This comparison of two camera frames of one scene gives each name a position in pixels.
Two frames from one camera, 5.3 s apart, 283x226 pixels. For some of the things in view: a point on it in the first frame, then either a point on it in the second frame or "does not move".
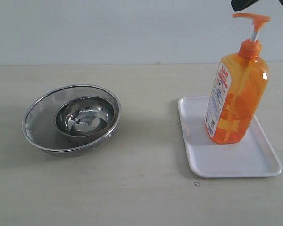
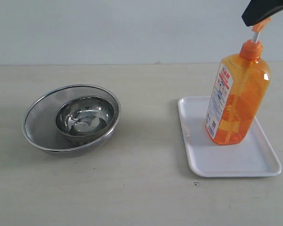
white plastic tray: x=254 y=157 does not move
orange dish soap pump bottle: x=239 y=91 does not move
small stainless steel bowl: x=85 y=120 does not move
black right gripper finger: x=239 y=5 → x=258 y=10
